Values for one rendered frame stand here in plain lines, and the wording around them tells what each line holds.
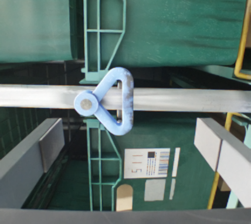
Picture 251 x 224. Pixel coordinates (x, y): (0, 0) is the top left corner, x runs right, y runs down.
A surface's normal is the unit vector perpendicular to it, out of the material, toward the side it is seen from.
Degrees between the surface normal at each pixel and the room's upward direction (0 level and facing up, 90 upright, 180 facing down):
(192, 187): 98
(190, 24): 98
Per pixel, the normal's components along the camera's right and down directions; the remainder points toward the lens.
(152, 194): 0.08, 0.26
